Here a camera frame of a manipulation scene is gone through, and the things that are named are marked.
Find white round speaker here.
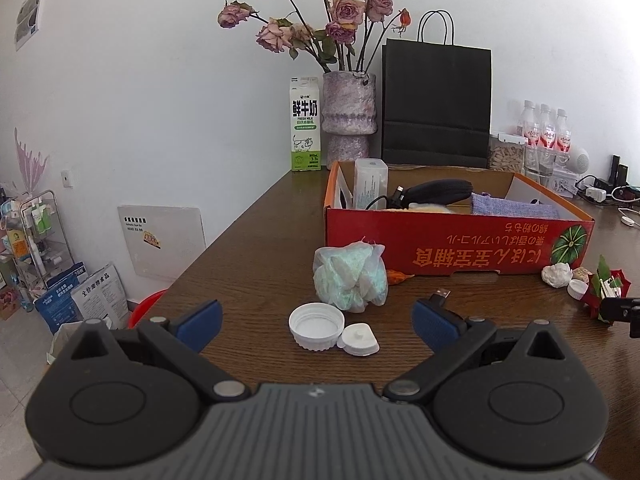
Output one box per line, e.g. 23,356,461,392
567,145,592,172

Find large white jar lid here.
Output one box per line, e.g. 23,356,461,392
289,302,346,353

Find white green milk carton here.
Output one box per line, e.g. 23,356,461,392
289,76,323,172

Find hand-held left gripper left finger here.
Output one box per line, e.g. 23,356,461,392
70,300,250,403

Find black braided cable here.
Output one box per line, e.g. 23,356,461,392
367,185,407,209

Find red green wrapper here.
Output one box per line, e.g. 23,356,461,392
582,255,632,322

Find white rectangular box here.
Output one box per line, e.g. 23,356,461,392
354,159,389,209

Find clear bag of green tissue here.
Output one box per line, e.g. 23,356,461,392
312,241,389,312

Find white tissue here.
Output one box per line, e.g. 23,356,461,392
541,262,573,289

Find clear seed storage container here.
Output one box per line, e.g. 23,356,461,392
487,131,527,172

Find clear glass cup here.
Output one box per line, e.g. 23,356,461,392
525,146,556,186

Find black USB cable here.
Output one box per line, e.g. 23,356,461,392
419,287,468,330

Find white printed tin box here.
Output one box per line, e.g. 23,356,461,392
551,167,581,197

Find pink leaf wall decal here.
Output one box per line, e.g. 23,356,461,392
14,127,51,193

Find red plastic basin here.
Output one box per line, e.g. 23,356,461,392
129,287,171,329

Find dried pink rose bouquet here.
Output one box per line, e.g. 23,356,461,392
217,0,412,73

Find black paper bag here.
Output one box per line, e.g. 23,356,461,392
381,10,493,168

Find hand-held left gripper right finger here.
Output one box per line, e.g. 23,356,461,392
384,300,565,403

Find black upright device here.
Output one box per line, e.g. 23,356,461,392
610,155,632,187

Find black zip pouch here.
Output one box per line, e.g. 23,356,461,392
404,179,473,207

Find red cardboard box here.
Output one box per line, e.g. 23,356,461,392
324,160,596,277

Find white printed bag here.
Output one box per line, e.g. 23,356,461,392
70,262,131,331

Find small white heart-shaped cap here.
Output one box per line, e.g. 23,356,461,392
336,323,380,357

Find blue printed bag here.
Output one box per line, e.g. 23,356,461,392
34,262,88,336

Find metal wire rack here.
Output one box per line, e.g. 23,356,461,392
0,190,62,321

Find wall poster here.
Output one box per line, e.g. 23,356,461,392
15,0,48,52

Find purple mottled ceramic vase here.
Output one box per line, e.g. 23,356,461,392
321,71,377,171

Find pink label water bottle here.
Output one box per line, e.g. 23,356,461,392
522,100,542,151
554,108,572,156
539,104,557,153

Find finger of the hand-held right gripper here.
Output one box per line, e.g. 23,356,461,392
597,297,640,338

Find purple knit pouch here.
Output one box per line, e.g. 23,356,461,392
471,192,557,218

